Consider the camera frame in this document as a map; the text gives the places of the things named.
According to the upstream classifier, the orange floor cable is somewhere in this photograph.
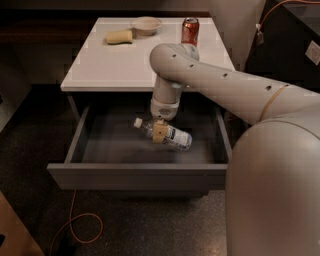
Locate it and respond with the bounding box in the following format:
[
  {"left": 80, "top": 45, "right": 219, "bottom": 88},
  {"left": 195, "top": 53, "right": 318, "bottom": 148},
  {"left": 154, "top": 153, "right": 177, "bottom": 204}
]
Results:
[{"left": 48, "top": 190, "right": 104, "bottom": 256}]

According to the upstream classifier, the wooden board corner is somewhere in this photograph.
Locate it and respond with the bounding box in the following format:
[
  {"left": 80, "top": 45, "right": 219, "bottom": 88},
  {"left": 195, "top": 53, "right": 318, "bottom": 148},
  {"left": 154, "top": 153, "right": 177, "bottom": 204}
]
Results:
[{"left": 0, "top": 192, "right": 45, "bottom": 256}]

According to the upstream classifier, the clear blue plastic water bottle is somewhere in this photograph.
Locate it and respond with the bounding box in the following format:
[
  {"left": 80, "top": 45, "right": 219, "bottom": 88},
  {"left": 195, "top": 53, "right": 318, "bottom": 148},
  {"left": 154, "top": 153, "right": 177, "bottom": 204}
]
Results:
[{"left": 133, "top": 118, "right": 192, "bottom": 151}]

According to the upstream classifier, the grey top drawer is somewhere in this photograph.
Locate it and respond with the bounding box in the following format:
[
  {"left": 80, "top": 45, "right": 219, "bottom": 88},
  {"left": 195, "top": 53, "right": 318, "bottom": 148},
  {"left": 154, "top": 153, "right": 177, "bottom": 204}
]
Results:
[{"left": 48, "top": 106, "right": 231, "bottom": 193}]

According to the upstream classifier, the beige bowl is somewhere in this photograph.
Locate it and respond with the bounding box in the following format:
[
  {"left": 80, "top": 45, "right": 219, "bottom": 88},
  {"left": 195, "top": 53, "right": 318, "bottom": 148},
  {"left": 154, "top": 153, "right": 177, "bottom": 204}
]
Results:
[{"left": 130, "top": 16, "right": 162, "bottom": 36}]

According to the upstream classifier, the orange cable on right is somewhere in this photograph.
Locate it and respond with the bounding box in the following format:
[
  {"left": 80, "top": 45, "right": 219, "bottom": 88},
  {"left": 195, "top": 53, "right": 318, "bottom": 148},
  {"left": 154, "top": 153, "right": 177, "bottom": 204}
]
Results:
[{"left": 226, "top": 0, "right": 320, "bottom": 122}]

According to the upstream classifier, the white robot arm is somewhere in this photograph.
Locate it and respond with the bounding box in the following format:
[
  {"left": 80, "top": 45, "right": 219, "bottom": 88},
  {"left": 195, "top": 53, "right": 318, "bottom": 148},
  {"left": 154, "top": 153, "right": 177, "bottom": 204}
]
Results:
[{"left": 149, "top": 44, "right": 320, "bottom": 256}]

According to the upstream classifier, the red soda can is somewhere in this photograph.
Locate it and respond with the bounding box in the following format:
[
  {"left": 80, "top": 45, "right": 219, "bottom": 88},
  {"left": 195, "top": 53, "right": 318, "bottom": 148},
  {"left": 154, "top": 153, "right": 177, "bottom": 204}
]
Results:
[{"left": 181, "top": 17, "right": 200, "bottom": 46}]

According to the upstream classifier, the yellow sponge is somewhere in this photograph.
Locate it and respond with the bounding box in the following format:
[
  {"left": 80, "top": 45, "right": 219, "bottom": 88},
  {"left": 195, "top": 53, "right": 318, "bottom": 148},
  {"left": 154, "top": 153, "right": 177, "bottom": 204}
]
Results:
[{"left": 106, "top": 30, "right": 133, "bottom": 44}]

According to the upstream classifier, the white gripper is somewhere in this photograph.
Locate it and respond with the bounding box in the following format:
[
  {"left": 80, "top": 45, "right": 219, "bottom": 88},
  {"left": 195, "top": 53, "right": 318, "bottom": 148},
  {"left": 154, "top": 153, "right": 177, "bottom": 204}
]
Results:
[{"left": 150, "top": 98, "right": 179, "bottom": 144}]

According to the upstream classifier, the white top drawer cabinet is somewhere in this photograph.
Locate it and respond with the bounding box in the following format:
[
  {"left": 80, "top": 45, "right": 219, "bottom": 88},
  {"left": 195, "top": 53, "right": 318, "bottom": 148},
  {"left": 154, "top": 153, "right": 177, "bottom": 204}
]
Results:
[{"left": 60, "top": 17, "right": 243, "bottom": 111}]

